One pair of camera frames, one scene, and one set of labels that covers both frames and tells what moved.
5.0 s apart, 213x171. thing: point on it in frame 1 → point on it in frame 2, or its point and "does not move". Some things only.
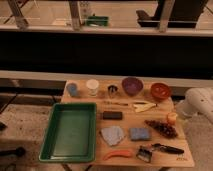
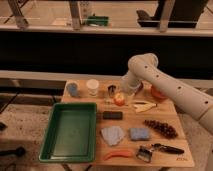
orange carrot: x=122 y=153 does not move
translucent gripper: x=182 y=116 → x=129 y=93
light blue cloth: x=113 y=134 does not move
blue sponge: x=139 y=134 does not move
